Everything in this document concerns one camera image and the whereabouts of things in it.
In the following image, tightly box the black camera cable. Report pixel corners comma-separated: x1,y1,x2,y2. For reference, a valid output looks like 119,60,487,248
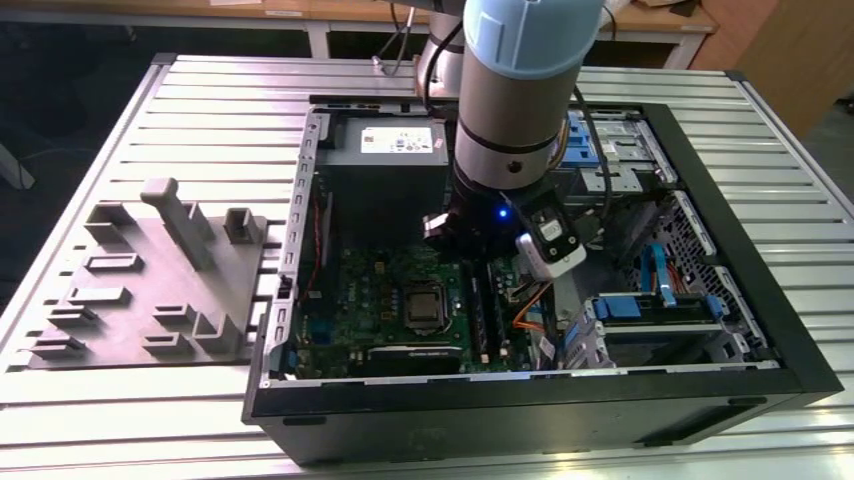
566,84,619,246

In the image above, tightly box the black graphics card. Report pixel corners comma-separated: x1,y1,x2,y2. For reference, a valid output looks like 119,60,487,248
286,343,466,377

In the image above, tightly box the black PC case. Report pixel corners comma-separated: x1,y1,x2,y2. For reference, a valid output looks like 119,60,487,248
241,94,846,469

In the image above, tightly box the blue wire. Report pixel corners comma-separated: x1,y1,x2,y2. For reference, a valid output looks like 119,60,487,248
639,243,680,306

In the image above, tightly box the silver CPU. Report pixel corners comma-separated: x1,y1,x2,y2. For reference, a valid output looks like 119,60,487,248
406,292,446,321

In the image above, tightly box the RAM stick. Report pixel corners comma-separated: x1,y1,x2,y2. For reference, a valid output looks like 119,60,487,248
469,259,493,357

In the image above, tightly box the wooden desk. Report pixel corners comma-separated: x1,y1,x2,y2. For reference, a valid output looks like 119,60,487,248
0,0,720,71

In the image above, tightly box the grey chair leg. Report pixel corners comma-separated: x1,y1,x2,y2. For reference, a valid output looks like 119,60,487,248
0,144,36,191

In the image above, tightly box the orange wire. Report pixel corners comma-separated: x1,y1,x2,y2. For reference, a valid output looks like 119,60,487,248
513,298,557,332

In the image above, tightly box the grey parts rack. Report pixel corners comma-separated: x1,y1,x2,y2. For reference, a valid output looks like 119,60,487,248
6,175,289,371

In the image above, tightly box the brown wooden cabinet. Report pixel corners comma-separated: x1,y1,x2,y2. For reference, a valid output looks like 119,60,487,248
690,0,854,136

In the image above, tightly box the grey power supply unit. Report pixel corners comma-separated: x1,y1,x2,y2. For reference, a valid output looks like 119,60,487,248
317,117,461,249

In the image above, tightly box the silver metal drive cage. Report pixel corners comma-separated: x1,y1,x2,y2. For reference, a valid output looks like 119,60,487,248
566,112,676,211

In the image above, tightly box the green motherboard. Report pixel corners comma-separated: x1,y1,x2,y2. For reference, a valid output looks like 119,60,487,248
293,242,555,374

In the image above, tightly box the blue drive bay latch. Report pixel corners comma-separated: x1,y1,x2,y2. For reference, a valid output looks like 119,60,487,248
562,112,597,169

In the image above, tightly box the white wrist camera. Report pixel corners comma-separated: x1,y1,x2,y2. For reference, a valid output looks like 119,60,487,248
506,189,590,280

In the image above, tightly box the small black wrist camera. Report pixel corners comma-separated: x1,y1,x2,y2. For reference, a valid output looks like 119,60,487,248
421,212,459,247

